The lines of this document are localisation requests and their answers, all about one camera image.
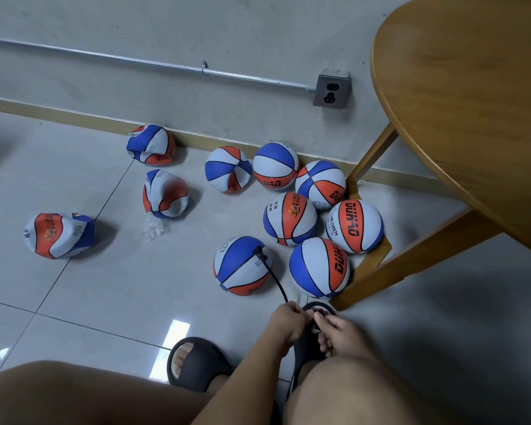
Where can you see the clear crumpled plastic wrap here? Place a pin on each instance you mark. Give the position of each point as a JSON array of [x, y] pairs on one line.
[[153, 228]]

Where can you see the round wooden table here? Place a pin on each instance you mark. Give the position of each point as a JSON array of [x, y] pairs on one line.
[[469, 84]]

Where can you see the black slide sandal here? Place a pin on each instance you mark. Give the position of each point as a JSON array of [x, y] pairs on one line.
[[208, 362]]

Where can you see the person's right hand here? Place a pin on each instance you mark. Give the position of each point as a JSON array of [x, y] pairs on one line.
[[347, 340]]

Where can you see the wooden baseboard strip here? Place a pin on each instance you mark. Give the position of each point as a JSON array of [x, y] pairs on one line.
[[71, 118]]

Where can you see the person's right thumb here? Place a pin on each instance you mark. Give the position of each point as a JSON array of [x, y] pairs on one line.
[[325, 320]]

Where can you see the metal wall conduit pipe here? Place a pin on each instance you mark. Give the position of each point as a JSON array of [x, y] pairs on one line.
[[159, 65]]

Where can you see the person's left forearm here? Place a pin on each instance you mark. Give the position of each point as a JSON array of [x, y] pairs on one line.
[[248, 389]]

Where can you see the person's right leg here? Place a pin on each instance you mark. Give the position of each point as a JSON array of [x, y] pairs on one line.
[[358, 393]]

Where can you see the person's left leg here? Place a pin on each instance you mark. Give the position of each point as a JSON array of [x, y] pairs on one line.
[[79, 393]]

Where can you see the deflated blue orange white basketball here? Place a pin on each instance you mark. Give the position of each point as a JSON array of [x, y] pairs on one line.
[[152, 143], [57, 236], [166, 194]]

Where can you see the person's left foot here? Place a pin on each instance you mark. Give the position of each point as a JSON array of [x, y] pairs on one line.
[[183, 358]]

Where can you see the metal pipe clamp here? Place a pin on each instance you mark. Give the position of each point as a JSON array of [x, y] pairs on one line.
[[204, 68]]

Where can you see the person's left fingers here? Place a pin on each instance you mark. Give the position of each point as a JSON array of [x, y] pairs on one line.
[[303, 323]]

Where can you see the grey metal outlet box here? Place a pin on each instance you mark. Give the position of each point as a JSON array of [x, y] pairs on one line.
[[337, 84]]

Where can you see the black air pump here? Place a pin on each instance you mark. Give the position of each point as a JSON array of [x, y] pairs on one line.
[[305, 360]]

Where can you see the cluster of inflated basketballs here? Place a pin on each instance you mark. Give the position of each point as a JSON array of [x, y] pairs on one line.
[[292, 219]]

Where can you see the person's left hand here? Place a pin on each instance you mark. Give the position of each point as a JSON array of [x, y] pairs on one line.
[[287, 325]]

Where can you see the person's leg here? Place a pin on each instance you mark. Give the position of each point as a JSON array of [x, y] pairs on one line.
[[79, 393], [358, 393]]

